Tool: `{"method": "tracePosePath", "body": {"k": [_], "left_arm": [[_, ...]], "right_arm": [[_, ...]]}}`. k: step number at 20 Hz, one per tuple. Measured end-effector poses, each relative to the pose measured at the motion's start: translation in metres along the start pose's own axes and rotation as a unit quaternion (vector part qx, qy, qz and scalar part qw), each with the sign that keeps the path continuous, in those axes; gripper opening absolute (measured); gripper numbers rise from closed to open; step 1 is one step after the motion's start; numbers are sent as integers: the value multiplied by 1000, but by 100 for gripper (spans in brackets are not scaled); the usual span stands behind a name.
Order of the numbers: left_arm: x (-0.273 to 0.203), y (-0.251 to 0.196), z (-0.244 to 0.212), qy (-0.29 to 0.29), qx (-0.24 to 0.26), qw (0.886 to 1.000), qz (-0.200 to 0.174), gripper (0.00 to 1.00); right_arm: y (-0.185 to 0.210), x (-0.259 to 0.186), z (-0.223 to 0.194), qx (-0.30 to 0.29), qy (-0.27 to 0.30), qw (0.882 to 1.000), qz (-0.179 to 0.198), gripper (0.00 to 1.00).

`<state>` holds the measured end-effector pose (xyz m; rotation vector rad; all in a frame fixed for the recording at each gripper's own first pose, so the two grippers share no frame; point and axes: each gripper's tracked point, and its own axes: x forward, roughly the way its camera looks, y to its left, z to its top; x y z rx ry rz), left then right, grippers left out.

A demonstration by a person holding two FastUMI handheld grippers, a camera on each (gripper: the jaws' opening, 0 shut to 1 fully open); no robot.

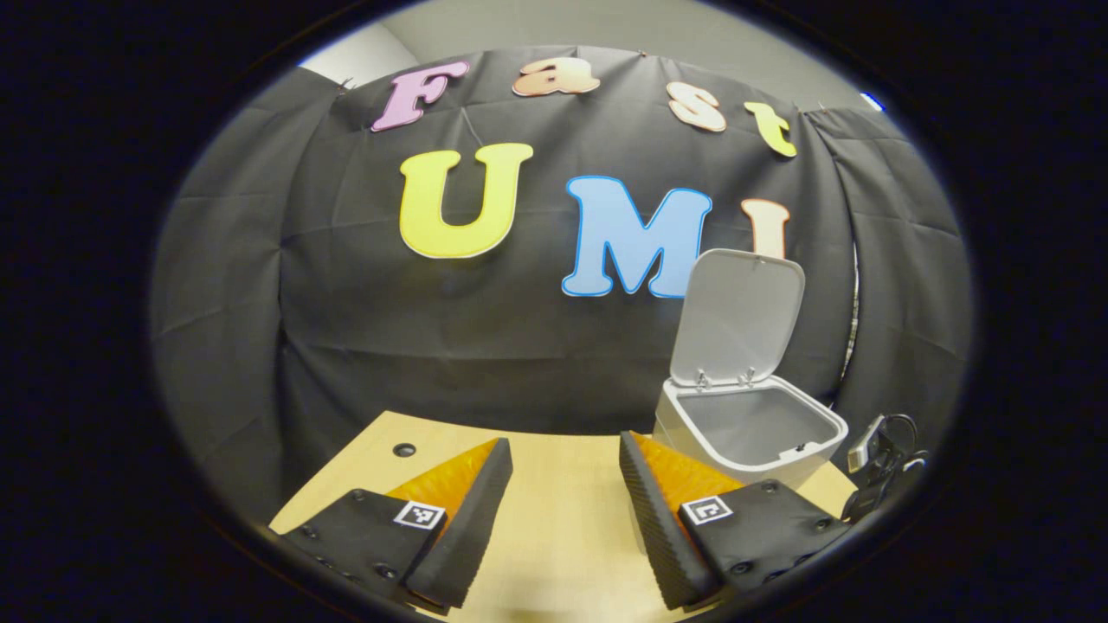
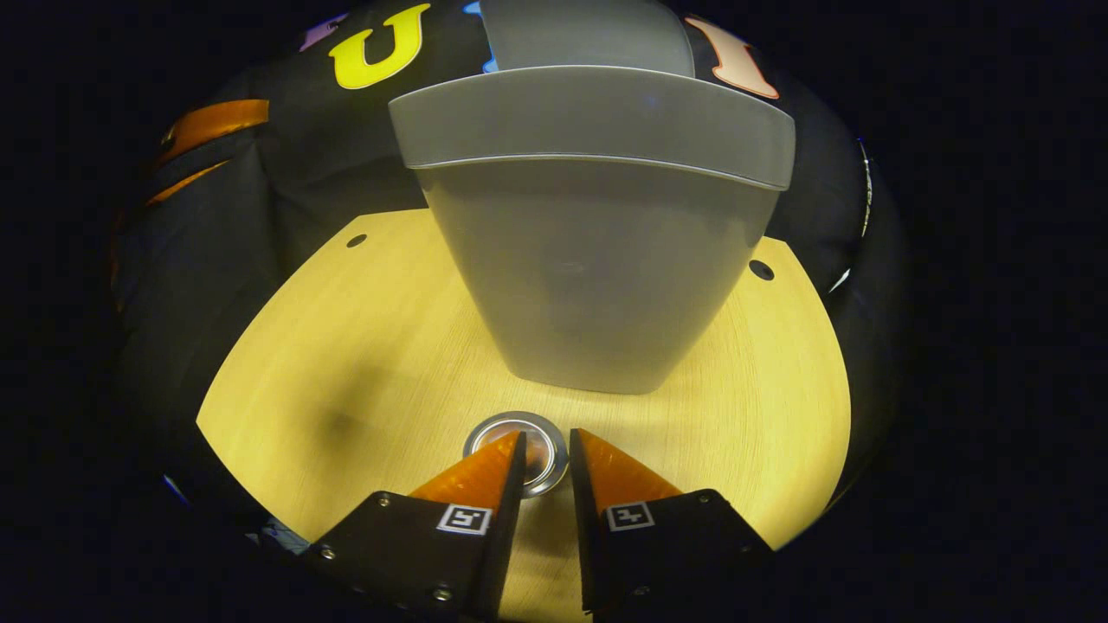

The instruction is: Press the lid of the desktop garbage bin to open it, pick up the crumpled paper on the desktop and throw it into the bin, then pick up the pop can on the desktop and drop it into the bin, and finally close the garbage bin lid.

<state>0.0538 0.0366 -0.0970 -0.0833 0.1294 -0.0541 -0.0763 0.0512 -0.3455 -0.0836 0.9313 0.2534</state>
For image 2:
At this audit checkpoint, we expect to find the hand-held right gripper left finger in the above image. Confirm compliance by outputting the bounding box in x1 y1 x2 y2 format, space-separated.
303 430 527 620

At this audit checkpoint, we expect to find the white desktop garbage bin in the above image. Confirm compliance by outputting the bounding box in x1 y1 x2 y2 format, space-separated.
388 0 796 396

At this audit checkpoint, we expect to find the black backdrop cloth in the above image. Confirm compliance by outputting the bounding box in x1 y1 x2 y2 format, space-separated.
108 0 910 520

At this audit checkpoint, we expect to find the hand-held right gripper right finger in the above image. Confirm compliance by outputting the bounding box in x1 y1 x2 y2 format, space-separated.
569 427 774 616

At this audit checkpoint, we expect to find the blue pop can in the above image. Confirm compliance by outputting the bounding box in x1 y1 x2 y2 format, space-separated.
463 411 570 499

